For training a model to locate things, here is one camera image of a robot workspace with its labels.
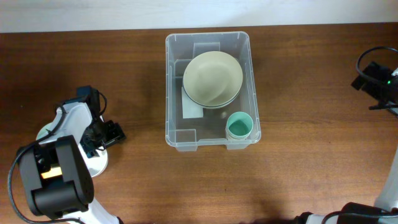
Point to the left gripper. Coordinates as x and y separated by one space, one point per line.
118 134

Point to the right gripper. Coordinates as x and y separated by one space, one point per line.
380 74

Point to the white small bowl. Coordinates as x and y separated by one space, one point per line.
97 164

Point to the green small bowl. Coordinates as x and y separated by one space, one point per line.
44 131

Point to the green plastic cup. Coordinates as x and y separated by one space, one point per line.
240 123

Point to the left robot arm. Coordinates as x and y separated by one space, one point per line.
57 168

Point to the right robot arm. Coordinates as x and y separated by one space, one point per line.
383 208

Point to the clear plastic storage container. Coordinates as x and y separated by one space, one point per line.
210 130

